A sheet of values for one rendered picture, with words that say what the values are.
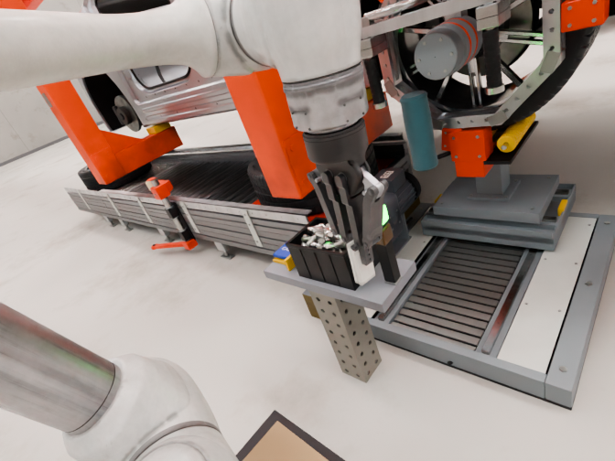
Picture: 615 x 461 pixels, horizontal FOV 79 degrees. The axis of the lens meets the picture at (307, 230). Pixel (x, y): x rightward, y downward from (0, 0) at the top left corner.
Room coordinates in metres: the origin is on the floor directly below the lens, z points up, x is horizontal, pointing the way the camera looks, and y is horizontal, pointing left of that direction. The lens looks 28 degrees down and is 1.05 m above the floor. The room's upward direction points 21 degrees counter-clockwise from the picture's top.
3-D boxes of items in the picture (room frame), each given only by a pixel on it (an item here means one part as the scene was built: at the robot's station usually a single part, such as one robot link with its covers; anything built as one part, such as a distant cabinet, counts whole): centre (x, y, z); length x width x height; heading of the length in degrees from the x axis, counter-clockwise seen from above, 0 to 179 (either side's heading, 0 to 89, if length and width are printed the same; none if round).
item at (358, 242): (0.43, -0.07, 0.83); 0.04 x 0.01 x 0.11; 118
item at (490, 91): (0.92, -0.57, 0.83); 0.04 x 0.04 x 0.16
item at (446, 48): (1.16, -0.59, 0.85); 0.21 x 0.14 x 0.14; 130
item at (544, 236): (1.31, -0.77, 0.13); 0.50 x 0.36 x 0.10; 40
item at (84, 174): (4.01, 1.61, 0.39); 0.66 x 0.66 x 0.24
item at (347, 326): (0.91, -0.01, 0.21); 0.10 x 0.10 x 0.42; 40
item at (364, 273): (0.44, -0.06, 0.74); 0.03 x 0.01 x 0.07; 118
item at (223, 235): (2.59, 0.45, 0.13); 2.47 x 0.85 x 0.27; 40
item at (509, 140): (1.17, -0.80, 0.51); 0.29 x 0.06 x 0.06; 130
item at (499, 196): (1.31, -0.77, 0.32); 0.40 x 0.30 x 0.28; 40
